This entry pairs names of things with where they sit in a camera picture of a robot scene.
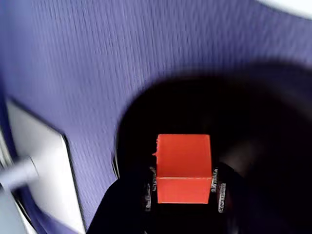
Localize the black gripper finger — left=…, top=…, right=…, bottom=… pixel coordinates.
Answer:
left=209, top=163, right=247, bottom=234
left=86, top=167, right=158, bottom=234

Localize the red cube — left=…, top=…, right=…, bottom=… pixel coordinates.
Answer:
left=152, top=133, right=213, bottom=204

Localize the white round plate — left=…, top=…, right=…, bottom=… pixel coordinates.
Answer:
left=255, top=0, right=312, bottom=20

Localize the black metal bucket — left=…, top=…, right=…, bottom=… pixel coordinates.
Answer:
left=113, top=62, right=312, bottom=234

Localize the blue woven tablecloth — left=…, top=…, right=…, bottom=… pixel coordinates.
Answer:
left=0, top=0, right=312, bottom=234

